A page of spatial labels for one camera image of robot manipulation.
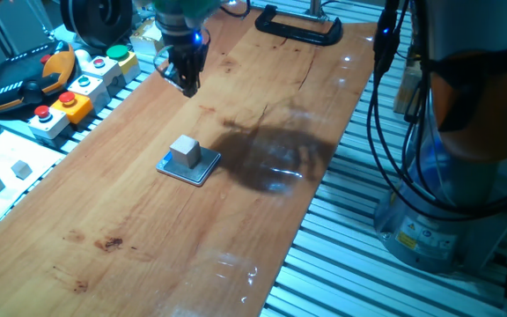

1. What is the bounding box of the black C-clamp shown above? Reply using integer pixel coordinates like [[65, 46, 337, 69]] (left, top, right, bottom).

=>
[[254, 4, 344, 48]]

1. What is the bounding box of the grey box red mushroom button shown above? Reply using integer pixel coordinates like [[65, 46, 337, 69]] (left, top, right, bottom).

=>
[[27, 105, 70, 141]]

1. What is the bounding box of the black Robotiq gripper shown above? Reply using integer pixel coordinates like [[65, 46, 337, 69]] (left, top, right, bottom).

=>
[[161, 28, 211, 99]]

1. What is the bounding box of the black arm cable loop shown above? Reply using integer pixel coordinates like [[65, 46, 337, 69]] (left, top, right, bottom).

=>
[[220, 0, 253, 19]]

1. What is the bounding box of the black orange teach pendant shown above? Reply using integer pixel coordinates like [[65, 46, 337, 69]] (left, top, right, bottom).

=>
[[0, 40, 77, 116]]

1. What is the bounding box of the pale yellow box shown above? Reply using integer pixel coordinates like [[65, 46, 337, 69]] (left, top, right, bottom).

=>
[[129, 17, 166, 56]]

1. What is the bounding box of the yellow box red mushroom button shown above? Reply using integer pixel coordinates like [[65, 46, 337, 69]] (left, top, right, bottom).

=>
[[49, 91, 94, 125]]

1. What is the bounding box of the black round fan housing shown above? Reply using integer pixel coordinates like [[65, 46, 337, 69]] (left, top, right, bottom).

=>
[[59, 0, 134, 49]]

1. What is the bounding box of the black connector blue light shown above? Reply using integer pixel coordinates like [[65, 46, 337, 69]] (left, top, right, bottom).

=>
[[372, 0, 400, 76]]

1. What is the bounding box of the yellow box green mushroom button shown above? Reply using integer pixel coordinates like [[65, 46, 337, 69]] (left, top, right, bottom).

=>
[[106, 44, 142, 85]]

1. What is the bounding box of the plain wooden cube block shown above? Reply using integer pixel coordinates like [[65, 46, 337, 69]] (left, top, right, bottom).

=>
[[169, 134, 202, 169]]

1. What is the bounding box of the wooden work board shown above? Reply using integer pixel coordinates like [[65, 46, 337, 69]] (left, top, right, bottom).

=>
[[0, 4, 378, 317]]

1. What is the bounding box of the grey box small red button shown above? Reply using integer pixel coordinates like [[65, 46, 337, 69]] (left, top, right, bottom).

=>
[[80, 55, 127, 97]]

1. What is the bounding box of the small digital pocket scale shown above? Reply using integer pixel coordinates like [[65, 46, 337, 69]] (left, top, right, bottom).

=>
[[155, 139, 223, 188]]

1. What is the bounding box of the green camera mount plate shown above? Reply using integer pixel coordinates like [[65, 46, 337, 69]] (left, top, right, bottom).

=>
[[151, 0, 223, 19]]

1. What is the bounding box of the small white cube left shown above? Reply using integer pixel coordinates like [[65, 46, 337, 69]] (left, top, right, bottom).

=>
[[10, 159, 33, 181]]

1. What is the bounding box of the grey box small green button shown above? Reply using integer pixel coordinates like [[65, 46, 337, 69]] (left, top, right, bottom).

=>
[[67, 74, 112, 114]]

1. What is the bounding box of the translucent gripper cable loop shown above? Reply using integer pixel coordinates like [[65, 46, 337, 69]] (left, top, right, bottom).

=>
[[153, 43, 175, 80]]

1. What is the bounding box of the white paper sheet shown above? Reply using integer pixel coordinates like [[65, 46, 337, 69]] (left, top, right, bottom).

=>
[[0, 129, 66, 246]]

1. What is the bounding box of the tan wooden piece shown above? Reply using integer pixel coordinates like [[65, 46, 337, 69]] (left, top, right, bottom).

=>
[[393, 65, 420, 115]]

